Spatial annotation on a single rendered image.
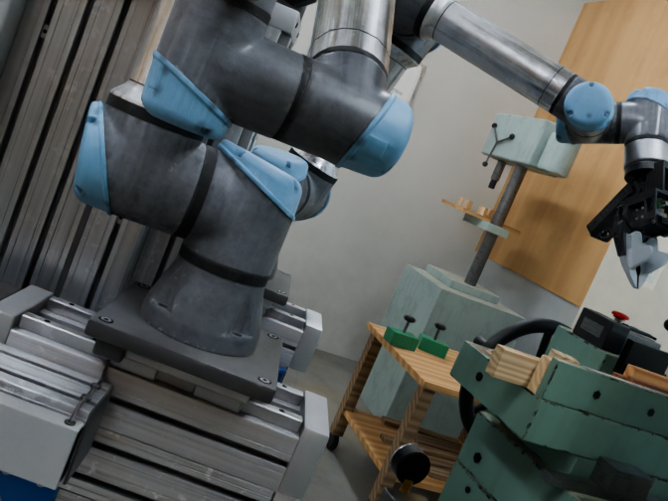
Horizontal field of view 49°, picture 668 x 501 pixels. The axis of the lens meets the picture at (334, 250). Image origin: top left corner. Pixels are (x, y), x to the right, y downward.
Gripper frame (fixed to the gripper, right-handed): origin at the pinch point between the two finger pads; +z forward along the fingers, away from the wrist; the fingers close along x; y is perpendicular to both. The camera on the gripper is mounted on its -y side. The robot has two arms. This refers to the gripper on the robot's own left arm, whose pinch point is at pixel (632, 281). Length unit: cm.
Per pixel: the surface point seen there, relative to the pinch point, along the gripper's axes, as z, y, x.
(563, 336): 8.8, -11.5, -3.5
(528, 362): 22.0, 8.8, -28.1
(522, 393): 25.6, 6.5, -26.6
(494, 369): 23.9, 7.4, -32.3
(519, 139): -136, -158, 99
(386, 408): -10, -216, 83
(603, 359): 13.9, -2.1, -3.5
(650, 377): 16.4, 3.8, 0.3
